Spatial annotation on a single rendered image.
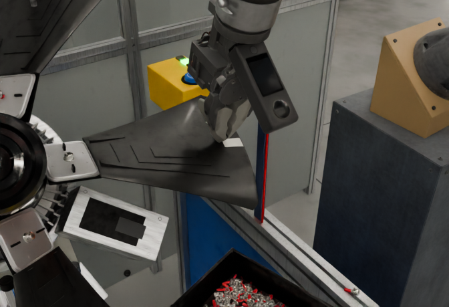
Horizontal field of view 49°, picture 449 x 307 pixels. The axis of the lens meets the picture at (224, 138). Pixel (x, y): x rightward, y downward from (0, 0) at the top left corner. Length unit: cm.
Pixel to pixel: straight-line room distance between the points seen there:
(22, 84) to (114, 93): 88
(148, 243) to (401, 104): 59
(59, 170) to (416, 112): 70
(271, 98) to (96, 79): 95
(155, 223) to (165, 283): 125
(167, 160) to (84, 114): 86
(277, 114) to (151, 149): 20
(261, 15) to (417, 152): 55
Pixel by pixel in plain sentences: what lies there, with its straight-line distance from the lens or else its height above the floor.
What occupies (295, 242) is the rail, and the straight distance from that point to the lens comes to 98.
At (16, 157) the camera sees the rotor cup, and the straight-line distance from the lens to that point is 61.
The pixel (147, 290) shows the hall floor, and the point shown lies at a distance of 203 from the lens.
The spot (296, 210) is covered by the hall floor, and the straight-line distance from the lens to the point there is 235.
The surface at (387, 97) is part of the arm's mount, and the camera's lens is 110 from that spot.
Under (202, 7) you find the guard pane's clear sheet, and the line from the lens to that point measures 161.
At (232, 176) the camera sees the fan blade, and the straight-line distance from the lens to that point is 71.
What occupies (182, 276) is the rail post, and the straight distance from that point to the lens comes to 154.
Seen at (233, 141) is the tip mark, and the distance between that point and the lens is 75.
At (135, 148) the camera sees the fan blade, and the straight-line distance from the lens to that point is 69.
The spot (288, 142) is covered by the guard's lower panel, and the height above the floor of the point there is 37.
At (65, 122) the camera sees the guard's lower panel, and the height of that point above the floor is 79.
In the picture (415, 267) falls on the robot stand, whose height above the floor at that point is 72.
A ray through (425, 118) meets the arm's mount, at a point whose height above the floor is 104.
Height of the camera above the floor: 155
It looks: 33 degrees down
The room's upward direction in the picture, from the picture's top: straight up
